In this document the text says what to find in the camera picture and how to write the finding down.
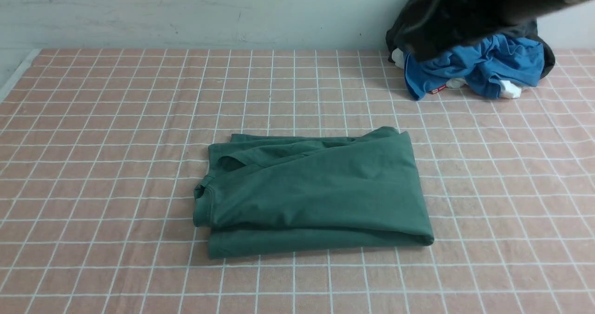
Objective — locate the blue crumpled garment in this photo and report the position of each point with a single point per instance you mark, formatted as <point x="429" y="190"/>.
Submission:
<point x="474" y="65"/>

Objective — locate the dark grey crumpled garment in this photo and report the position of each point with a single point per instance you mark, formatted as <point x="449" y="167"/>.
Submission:
<point x="528" y="30"/>

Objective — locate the blurred black robot arm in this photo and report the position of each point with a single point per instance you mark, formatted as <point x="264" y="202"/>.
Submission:
<point x="431" y="27"/>

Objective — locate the pink checkered tablecloth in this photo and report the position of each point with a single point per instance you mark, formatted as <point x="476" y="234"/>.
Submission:
<point x="101" y="149"/>

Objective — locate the green long sleeve shirt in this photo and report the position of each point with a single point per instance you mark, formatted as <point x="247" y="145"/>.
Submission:
<point x="266" y="195"/>

